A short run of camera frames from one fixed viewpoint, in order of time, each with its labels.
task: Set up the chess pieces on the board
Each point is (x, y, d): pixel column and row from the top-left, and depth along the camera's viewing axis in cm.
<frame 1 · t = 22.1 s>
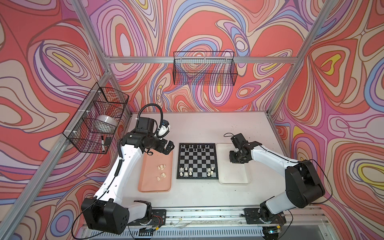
left hand: (166, 141, 77), fingers open
right hand: (235, 162, 90), fingers closed
pink plastic tray: (155, 174, 89), on the table
black white chess board: (197, 161, 93), point 2 cm above the table
white plastic tray: (229, 173, 90), on the table

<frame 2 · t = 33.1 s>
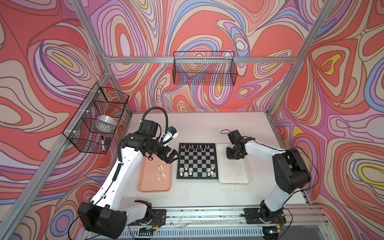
left hand: (173, 150, 74), fingers open
right hand: (232, 158, 94), fingers closed
the named things where they were.

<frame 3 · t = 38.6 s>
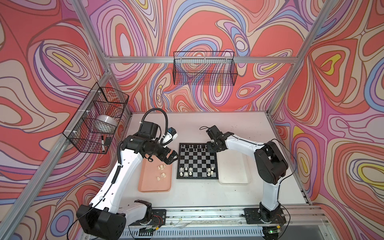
left hand: (172, 150, 74), fingers open
right hand: (213, 151, 96), fingers closed
the named things where they were.

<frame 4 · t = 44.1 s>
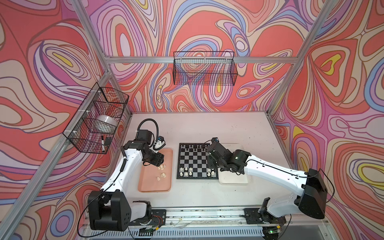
left hand: (158, 157, 83), fingers open
right hand: (211, 163, 79), fingers closed
the named things where they were.

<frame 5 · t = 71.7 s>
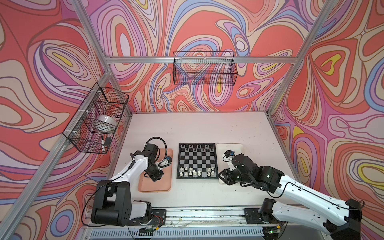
left hand: (158, 174, 86), fingers closed
right hand: (222, 178, 73), fingers open
the named things where they were.

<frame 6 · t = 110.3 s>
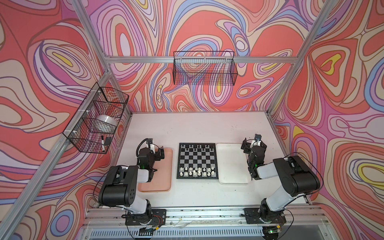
left hand: (156, 145, 94), fingers open
right hand: (253, 142, 94), fingers open
the named things where they were.

